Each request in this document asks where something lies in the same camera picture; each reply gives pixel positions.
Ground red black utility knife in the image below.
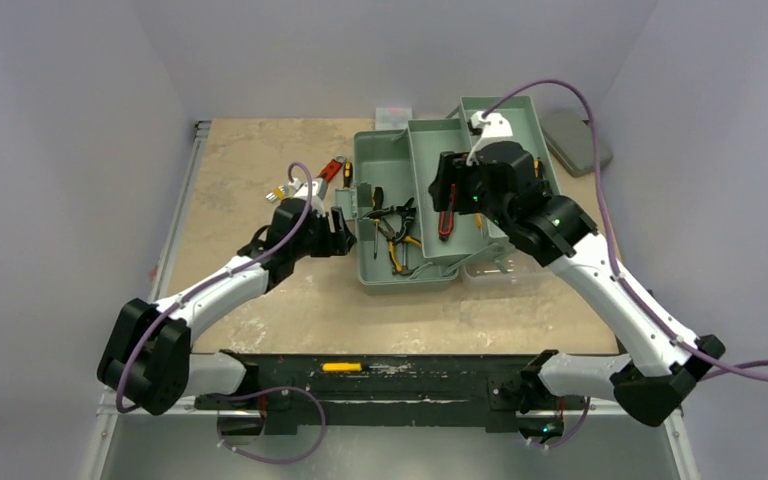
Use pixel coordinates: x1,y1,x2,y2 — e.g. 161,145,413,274
438,184,457,242

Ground yellow needle nose pliers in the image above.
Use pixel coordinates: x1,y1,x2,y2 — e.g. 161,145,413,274
378,220,422,276

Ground medium black yellow screwdriver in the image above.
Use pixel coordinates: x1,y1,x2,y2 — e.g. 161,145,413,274
372,186,384,259

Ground green plastic tool box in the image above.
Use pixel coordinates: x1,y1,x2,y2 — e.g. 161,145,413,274
334,96,559,294

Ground black wire stripper pliers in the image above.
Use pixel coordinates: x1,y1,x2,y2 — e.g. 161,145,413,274
364,197,417,231

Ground stubby black yellow screwdriver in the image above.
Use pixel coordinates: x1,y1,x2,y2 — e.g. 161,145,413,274
342,161,353,189

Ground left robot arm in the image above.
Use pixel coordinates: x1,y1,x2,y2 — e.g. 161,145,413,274
97,198,356,415

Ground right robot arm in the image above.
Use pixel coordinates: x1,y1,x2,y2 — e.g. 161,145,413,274
428,141,725,427

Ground small yellow hex key set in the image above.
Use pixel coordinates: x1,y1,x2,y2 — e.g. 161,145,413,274
265,185,290,203

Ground red adjustable wrench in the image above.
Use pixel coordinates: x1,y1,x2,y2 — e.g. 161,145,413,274
317,155,347,196

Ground grey sharpening stone block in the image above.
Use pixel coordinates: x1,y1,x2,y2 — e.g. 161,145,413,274
539,109,613,178

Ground small clear parts box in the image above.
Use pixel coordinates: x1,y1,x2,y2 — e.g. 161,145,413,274
374,107,413,131

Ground yellow precision screwdriver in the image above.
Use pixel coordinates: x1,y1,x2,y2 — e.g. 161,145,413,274
321,362,390,374

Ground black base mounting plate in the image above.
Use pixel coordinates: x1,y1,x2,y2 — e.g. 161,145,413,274
195,354,584,438

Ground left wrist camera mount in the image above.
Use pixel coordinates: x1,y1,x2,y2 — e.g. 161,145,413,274
288,178,328,215

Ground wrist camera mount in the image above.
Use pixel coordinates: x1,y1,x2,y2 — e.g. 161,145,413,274
466,111,514,166
288,178,328,215

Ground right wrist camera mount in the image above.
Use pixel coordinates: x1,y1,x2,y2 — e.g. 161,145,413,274
466,111,514,166

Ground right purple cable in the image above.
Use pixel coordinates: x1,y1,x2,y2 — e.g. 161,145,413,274
483,79,768,452

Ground purple cable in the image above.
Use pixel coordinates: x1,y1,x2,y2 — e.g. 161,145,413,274
483,79,768,452
115,162,328,466

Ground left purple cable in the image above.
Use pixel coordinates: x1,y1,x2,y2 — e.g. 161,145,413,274
115,162,328,466

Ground aluminium rail frame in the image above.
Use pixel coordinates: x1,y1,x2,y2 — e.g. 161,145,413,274
97,120,723,449

